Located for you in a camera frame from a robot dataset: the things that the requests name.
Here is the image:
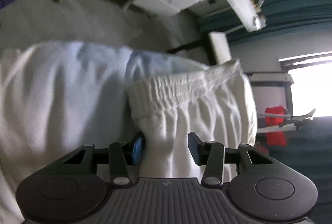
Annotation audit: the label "red cloth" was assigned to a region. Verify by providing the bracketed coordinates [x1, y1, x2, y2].
[265, 106, 288, 147]

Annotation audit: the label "white pants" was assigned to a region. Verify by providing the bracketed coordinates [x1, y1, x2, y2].
[126, 59, 259, 181]

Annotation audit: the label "white panel with black edge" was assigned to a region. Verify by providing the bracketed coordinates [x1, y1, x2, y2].
[208, 31, 232, 65]

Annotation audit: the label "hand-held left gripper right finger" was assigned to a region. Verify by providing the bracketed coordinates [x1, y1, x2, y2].
[188, 132, 280, 186]

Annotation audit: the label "black framed window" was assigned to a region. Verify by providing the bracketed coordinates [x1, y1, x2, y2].
[278, 51, 332, 118]

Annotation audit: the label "white elastic-waist shorts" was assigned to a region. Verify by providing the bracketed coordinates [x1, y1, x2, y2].
[0, 41, 211, 224]

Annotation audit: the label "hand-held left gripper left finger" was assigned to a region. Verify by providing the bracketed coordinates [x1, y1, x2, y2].
[55, 132, 145, 186]

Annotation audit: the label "teal curtain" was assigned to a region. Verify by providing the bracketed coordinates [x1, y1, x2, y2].
[197, 0, 332, 43]

